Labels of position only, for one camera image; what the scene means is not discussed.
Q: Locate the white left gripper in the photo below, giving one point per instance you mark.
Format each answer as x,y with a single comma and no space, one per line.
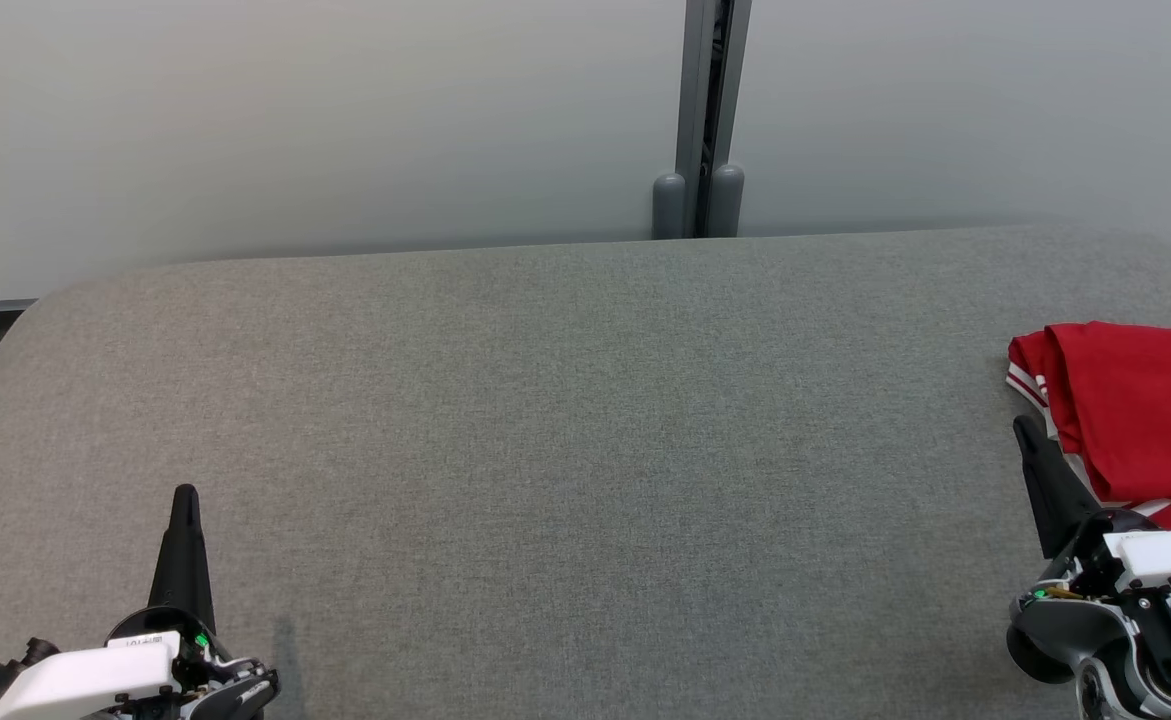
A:
95,675

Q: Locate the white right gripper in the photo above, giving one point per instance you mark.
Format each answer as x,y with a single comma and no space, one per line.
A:
1165,555

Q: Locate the red shirt with white sleeves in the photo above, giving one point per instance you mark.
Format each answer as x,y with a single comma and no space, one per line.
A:
1145,410

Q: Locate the grey metal wall post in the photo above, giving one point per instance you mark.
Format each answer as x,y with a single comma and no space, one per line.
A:
710,100

